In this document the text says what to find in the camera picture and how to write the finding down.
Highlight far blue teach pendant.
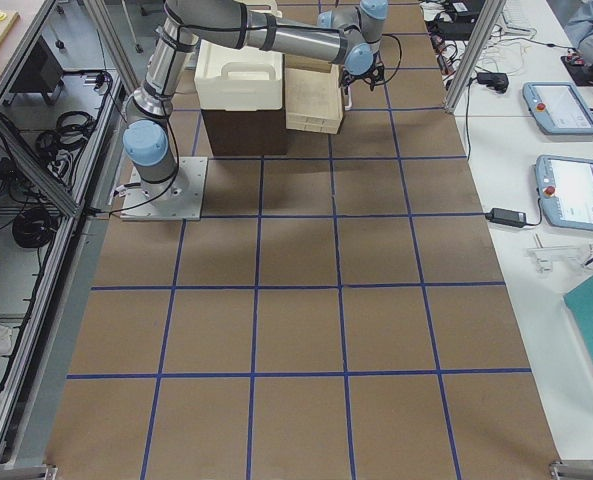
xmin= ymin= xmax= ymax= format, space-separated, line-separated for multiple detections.
xmin=522 ymin=82 xmax=593 ymax=135

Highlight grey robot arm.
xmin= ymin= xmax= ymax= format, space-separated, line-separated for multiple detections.
xmin=123 ymin=1 xmax=389 ymax=203

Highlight blue teach pendant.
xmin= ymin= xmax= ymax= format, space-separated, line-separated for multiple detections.
xmin=522 ymin=82 xmax=593 ymax=135
xmin=535 ymin=155 xmax=593 ymax=231

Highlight coiled black cables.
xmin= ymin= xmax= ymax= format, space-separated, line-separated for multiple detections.
xmin=11 ymin=69 xmax=115 ymax=251

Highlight cream plastic storage box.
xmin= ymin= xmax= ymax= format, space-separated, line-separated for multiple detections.
xmin=194 ymin=38 xmax=283 ymax=111

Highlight black power adapter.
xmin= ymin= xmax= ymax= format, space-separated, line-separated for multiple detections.
xmin=485 ymin=208 xmax=527 ymax=228

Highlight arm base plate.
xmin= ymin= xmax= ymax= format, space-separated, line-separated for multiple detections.
xmin=119 ymin=156 xmax=208 ymax=221

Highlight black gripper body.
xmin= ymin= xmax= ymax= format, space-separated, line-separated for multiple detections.
xmin=341 ymin=62 xmax=385 ymax=86

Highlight aluminium frame post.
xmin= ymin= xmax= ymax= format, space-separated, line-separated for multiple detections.
xmin=443 ymin=0 xmax=505 ymax=114

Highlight clear acrylic bracket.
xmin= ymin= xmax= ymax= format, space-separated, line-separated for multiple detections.
xmin=527 ymin=234 xmax=593 ymax=274

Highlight near blue teach pendant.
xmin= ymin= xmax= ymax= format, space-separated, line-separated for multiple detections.
xmin=535 ymin=155 xmax=593 ymax=231

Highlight dark brown drawer cabinet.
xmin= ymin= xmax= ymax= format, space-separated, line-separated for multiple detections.
xmin=201 ymin=108 xmax=288 ymax=157

